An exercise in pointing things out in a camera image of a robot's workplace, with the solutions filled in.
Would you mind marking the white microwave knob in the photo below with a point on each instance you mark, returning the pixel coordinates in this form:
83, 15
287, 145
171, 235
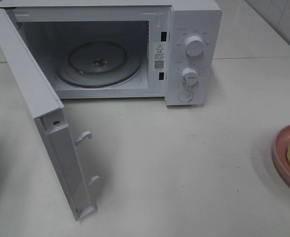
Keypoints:
194, 45
189, 76

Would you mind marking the round door release button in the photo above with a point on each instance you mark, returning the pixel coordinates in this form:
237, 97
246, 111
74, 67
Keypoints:
185, 96

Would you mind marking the white microwave door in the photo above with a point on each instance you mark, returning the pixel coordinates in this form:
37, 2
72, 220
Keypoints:
47, 111

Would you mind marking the white microwave oven body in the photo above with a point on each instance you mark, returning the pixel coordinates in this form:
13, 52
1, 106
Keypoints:
51, 29

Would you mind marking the pink round plate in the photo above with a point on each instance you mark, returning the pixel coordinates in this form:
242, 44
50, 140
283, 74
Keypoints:
279, 151

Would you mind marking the glass microwave turntable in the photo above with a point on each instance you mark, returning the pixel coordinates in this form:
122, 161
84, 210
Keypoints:
99, 64

